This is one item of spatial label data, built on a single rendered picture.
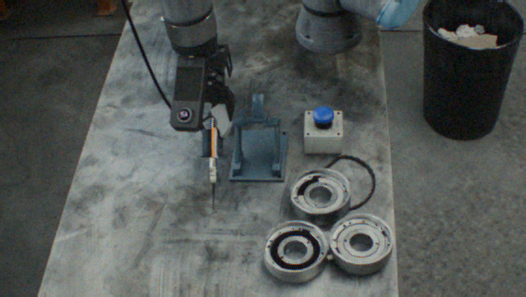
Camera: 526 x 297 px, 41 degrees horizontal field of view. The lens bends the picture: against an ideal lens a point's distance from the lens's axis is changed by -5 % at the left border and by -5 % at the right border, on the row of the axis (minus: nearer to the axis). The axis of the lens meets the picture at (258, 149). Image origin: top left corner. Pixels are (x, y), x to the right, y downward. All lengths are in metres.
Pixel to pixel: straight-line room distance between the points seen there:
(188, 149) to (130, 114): 0.17
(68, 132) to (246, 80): 1.30
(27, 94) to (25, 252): 0.80
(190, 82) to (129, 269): 0.35
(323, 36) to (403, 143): 1.02
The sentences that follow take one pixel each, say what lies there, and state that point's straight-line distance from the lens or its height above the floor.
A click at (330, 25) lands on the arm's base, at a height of 0.87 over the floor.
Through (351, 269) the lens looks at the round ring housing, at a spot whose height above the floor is 0.82.
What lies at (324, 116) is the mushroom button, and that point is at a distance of 1.36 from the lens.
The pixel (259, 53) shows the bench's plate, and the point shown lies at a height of 0.80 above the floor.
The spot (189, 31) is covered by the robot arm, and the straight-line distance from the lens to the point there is 1.06.
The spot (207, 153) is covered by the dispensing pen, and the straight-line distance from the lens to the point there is 1.21.
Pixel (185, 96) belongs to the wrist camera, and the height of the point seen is 1.09.
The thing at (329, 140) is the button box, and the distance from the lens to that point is 1.37.
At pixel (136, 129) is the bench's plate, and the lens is 1.49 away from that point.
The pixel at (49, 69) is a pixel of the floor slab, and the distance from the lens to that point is 3.09.
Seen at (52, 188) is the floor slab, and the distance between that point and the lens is 2.58.
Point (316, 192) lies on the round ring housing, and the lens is 1.31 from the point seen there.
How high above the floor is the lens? 1.80
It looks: 45 degrees down
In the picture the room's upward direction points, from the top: 6 degrees counter-clockwise
